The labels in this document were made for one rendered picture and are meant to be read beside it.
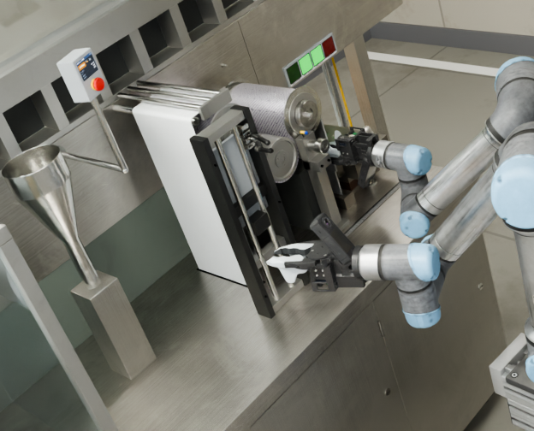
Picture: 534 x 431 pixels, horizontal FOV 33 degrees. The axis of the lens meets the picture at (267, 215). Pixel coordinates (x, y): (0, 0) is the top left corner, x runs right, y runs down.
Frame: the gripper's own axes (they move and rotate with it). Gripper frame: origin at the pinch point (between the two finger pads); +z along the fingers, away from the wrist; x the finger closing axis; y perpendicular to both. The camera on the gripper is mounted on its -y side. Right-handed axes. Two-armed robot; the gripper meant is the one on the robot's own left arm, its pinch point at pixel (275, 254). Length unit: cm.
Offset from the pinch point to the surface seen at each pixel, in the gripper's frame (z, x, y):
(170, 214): 57, 46, 13
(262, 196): 15.3, 27.4, -0.8
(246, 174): 17.5, 26.9, -7.3
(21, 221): 72, 4, -8
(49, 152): 52, 1, -27
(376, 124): 33, 157, 33
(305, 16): 31, 110, -23
